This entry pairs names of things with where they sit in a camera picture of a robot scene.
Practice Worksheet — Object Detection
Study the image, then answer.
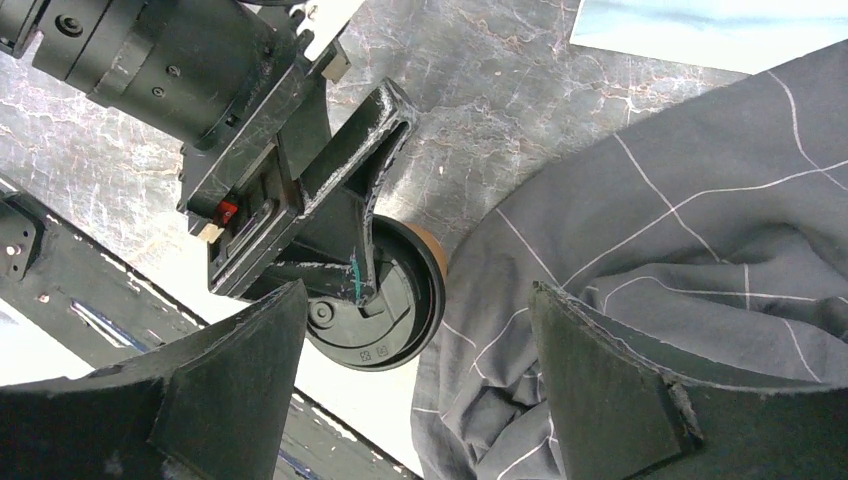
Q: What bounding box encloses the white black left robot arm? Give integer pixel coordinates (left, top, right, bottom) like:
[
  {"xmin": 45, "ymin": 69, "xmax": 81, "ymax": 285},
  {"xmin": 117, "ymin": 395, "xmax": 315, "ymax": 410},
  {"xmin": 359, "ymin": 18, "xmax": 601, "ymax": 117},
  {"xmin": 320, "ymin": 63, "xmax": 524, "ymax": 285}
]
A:
[{"xmin": 1, "ymin": 0, "xmax": 416, "ymax": 306}]

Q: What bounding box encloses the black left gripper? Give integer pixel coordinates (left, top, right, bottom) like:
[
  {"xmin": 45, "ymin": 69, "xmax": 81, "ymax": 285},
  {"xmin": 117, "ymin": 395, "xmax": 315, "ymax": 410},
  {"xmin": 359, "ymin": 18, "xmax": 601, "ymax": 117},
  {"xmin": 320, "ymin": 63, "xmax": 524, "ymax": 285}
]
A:
[{"xmin": 179, "ymin": 27, "xmax": 418, "ymax": 305}]

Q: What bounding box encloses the light blue paper bag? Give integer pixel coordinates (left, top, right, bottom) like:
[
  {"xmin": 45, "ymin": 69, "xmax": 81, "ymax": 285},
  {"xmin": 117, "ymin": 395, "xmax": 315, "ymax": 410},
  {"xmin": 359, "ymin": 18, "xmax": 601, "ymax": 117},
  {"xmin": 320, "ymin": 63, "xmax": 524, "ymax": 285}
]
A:
[{"xmin": 570, "ymin": 0, "xmax": 847, "ymax": 74}]

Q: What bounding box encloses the brown paper coffee cup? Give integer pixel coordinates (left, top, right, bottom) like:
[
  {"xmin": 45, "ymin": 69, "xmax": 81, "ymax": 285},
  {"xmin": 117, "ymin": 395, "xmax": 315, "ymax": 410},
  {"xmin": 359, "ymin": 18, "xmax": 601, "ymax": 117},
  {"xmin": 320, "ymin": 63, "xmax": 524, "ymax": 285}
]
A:
[{"xmin": 404, "ymin": 222, "xmax": 448, "ymax": 278}]

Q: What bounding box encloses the black plastic cup lid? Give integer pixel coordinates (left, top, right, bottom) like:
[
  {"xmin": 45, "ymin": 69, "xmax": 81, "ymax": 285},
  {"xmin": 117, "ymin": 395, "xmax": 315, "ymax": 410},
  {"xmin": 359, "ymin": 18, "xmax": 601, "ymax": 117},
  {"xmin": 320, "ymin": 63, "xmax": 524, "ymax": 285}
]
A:
[{"xmin": 306, "ymin": 215, "xmax": 446, "ymax": 372}]

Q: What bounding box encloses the dark grey checked cloth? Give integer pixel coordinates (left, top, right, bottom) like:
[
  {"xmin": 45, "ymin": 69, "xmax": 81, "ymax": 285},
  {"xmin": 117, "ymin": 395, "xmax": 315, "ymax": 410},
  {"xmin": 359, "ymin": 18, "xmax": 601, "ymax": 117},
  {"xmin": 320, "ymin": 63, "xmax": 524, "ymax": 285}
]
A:
[{"xmin": 412, "ymin": 42, "xmax": 847, "ymax": 479}]

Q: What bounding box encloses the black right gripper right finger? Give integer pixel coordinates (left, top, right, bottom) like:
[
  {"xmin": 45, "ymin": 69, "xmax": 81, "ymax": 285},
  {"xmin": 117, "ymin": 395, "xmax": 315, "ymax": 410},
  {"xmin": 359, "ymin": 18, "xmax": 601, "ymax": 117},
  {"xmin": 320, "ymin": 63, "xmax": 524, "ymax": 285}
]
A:
[{"xmin": 529, "ymin": 282, "xmax": 847, "ymax": 479}]

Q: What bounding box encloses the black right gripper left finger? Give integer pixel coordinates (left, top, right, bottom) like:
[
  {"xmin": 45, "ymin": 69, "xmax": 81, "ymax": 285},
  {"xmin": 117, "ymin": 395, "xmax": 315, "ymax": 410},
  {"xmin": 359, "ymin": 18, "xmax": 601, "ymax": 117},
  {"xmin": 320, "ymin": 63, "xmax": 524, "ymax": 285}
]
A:
[{"xmin": 1, "ymin": 281, "xmax": 309, "ymax": 479}]

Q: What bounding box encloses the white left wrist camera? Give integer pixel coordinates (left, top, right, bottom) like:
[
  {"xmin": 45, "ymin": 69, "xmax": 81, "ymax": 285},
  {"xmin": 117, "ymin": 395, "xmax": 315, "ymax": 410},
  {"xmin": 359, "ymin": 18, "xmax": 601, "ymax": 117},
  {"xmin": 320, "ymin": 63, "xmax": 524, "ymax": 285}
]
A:
[{"xmin": 297, "ymin": 0, "xmax": 364, "ymax": 83}]

